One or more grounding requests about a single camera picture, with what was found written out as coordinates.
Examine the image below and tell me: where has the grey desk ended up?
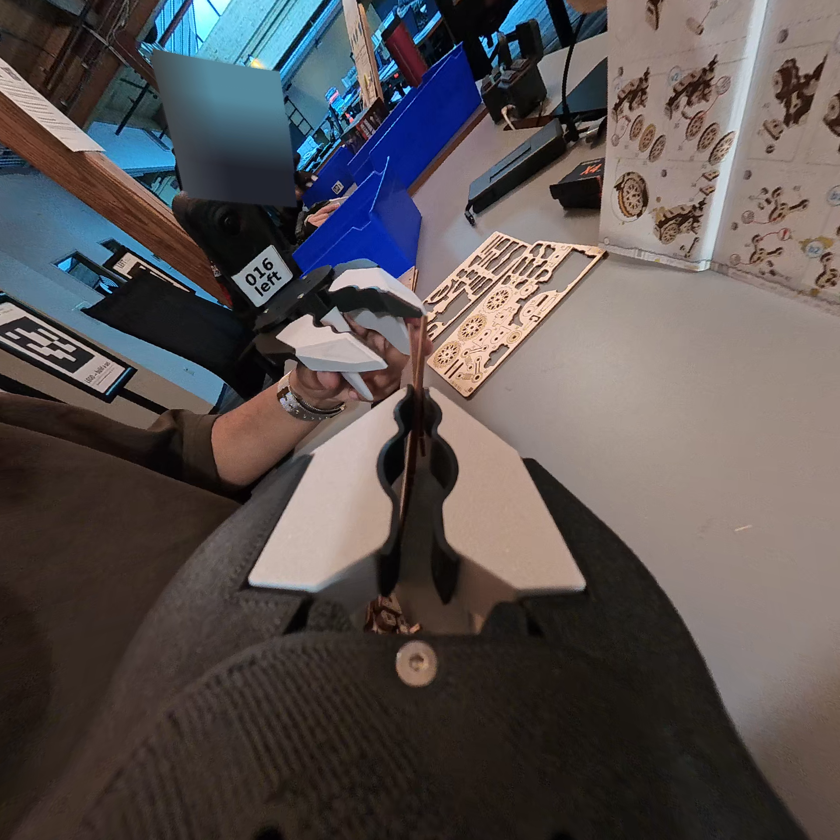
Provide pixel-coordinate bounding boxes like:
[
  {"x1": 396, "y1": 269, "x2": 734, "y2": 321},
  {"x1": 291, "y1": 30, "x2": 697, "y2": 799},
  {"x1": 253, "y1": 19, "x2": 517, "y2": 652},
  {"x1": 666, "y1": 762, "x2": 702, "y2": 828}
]
[{"x1": 217, "y1": 29, "x2": 840, "y2": 840}]

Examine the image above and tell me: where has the person's left forearm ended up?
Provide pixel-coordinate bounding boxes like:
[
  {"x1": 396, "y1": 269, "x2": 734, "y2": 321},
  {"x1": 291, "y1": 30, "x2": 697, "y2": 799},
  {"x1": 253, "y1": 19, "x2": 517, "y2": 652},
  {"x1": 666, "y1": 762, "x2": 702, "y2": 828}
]
[{"x1": 211, "y1": 394, "x2": 309, "y2": 500}]

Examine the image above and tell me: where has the black cable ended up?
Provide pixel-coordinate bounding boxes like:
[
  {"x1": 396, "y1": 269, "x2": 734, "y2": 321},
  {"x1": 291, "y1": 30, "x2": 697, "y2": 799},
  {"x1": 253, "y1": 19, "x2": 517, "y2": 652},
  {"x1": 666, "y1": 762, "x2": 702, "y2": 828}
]
[{"x1": 561, "y1": 0, "x2": 588, "y2": 142}]

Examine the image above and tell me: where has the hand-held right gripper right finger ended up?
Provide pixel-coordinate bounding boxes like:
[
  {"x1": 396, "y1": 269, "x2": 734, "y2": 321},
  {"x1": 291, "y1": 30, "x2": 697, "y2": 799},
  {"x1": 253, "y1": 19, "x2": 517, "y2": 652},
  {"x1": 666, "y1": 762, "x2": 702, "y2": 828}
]
[{"x1": 420, "y1": 387, "x2": 587, "y2": 634}]

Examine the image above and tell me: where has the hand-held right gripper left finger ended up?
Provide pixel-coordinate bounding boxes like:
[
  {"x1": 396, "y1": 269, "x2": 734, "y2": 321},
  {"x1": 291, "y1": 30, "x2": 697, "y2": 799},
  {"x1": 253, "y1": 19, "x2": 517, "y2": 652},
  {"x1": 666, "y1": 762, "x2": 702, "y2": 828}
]
[{"x1": 248, "y1": 386, "x2": 414, "y2": 601}]

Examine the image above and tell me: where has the small black box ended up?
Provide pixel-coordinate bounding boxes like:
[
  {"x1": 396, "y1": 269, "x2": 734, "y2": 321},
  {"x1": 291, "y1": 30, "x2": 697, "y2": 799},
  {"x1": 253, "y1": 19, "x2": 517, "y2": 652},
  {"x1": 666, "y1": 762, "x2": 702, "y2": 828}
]
[{"x1": 550, "y1": 157, "x2": 605, "y2": 211}]

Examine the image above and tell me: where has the black office chair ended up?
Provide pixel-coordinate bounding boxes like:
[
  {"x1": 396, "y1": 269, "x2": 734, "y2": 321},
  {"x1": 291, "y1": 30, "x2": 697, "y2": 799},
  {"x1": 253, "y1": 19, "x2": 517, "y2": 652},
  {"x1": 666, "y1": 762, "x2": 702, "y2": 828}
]
[{"x1": 82, "y1": 269, "x2": 277, "y2": 401}]

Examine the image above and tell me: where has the engraved wooden puzzle sheet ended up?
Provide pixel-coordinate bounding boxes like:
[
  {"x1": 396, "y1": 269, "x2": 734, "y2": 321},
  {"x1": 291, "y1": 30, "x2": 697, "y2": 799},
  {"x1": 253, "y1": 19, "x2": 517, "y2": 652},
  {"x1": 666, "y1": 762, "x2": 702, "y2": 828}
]
[{"x1": 394, "y1": 314, "x2": 431, "y2": 526}]

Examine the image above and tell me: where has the black flat monitor base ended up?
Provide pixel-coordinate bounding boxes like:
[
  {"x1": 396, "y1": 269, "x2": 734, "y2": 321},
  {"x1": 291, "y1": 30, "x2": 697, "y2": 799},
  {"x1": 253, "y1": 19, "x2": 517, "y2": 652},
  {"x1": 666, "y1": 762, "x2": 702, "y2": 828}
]
[{"x1": 564, "y1": 58, "x2": 608, "y2": 126}]

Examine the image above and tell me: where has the wooden beam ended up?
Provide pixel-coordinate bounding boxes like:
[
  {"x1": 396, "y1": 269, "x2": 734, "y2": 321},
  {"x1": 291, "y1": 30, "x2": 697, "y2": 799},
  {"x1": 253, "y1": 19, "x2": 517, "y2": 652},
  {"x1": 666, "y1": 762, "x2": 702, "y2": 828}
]
[{"x1": 0, "y1": 59, "x2": 224, "y2": 299}]

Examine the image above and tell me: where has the person's left hand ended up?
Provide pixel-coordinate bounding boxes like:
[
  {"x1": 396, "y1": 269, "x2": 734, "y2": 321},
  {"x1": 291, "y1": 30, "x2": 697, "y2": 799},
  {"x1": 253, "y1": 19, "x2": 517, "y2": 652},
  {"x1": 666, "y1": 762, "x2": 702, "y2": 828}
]
[{"x1": 295, "y1": 315, "x2": 435, "y2": 413}]

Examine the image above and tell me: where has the black charging dock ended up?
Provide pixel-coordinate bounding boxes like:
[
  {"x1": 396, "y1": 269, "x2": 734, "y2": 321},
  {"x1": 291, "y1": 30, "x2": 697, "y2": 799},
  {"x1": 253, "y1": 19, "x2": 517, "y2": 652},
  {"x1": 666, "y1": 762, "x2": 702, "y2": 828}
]
[{"x1": 481, "y1": 20, "x2": 549, "y2": 126}]

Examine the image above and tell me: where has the white paper notice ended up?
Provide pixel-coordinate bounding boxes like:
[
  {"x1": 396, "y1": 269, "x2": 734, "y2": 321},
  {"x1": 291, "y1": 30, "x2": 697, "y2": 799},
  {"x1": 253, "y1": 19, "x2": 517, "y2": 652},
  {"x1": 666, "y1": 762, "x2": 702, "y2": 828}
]
[{"x1": 0, "y1": 59, "x2": 106, "y2": 155}]

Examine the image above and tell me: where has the small framed poster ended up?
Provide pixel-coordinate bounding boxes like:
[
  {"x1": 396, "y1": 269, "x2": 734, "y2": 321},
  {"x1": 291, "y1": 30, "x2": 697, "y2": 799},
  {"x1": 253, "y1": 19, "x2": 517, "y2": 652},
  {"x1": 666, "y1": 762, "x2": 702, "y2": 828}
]
[{"x1": 101, "y1": 239, "x2": 194, "y2": 293}]

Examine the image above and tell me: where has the long black case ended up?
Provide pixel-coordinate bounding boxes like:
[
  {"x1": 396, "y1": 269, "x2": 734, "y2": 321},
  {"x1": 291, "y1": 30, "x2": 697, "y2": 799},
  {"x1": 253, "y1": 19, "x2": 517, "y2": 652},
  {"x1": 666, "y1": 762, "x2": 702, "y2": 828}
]
[{"x1": 465, "y1": 118, "x2": 568, "y2": 225}]

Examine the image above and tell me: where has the silver wristwatch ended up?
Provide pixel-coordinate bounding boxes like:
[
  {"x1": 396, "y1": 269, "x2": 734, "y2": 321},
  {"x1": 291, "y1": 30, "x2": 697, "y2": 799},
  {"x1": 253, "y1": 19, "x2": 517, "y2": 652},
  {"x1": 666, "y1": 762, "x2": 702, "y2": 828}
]
[{"x1": 276, "y1": 373, "x2": 347, "y2": 421}]

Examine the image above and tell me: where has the folded model instruction booklet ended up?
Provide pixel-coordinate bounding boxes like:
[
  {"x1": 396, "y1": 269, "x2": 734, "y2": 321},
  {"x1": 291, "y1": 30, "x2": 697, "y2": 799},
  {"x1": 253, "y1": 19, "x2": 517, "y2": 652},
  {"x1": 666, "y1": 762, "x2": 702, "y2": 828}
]
[{"x1": 598, "y1": 0, "x2": 840, "y2": 301}]

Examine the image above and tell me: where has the tall wooden panel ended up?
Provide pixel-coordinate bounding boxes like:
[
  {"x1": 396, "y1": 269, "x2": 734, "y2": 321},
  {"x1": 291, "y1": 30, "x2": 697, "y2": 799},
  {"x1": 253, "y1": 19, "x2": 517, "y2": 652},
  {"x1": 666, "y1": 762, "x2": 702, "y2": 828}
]
[{"x1": 341, "y1": 0, "x2": 385, "y2": 109}]

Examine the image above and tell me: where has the cut-out wooden puzzle sheet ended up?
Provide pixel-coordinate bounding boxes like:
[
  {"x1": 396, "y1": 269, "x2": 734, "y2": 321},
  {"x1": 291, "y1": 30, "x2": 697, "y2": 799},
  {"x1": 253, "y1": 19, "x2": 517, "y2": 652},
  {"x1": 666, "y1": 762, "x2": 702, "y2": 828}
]
[{"x1": 422, "y1": 231, "x2": 532, "y2": 316}]

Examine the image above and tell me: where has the red cylinder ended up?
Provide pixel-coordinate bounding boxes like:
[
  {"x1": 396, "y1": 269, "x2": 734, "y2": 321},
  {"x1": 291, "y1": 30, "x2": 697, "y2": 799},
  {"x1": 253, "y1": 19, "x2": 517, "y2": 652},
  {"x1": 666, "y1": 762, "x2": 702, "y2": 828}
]
[{"x1": 382, "y1": 13, "x2": 429, "y2": 86}]

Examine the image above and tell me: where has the framed marker poster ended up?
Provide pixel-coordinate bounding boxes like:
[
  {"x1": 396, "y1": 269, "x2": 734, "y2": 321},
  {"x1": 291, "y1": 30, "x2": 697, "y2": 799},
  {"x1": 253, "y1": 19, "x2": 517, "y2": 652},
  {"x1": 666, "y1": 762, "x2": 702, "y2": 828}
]
[{"x1": 0, "y1": 292, "x2": 137, "y2": 403}]

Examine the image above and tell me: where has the person's brown clothing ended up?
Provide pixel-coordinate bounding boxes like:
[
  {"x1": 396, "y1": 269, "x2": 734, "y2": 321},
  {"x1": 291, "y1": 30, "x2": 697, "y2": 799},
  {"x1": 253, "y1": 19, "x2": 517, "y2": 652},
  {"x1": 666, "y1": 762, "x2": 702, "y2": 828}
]
[{"x1": 0, "y1": 392, "x2": 250, "y2": 840}]

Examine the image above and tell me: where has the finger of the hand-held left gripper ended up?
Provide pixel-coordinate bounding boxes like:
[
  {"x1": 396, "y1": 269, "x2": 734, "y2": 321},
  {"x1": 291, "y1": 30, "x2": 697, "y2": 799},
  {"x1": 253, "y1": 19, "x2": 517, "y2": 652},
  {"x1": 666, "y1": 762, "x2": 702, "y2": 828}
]
[
  {"x1": 274, "y1": 307, "x2": 389, "y2": 403},
  {"x1": 327, "y1": 258, "x2": 427, "y2": 361}
]

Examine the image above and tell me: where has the small wooden model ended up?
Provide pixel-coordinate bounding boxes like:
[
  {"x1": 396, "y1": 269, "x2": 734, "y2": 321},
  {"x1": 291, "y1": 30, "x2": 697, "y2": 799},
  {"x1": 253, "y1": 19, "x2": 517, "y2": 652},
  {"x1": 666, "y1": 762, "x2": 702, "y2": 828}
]
[{"x1": 364, "y1": 594, "x2": 421, "y2": 634}]

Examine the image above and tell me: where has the wooden puzzle sheet with gears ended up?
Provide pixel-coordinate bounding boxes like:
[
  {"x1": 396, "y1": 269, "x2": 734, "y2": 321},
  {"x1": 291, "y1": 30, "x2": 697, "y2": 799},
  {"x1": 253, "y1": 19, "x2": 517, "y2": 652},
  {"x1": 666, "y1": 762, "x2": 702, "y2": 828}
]
[{"x1": 427, "y1": 243, "x2": 608, "y2": 399}]

